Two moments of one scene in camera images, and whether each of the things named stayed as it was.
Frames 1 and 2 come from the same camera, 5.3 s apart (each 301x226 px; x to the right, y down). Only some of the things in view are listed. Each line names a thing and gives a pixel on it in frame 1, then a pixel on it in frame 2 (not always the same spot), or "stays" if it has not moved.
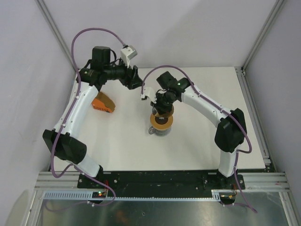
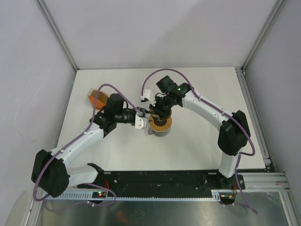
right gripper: (161, 109) stays
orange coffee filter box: (103, 102) stays
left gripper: (129, 73) to (143, 111)
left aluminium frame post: (58, 32) stays
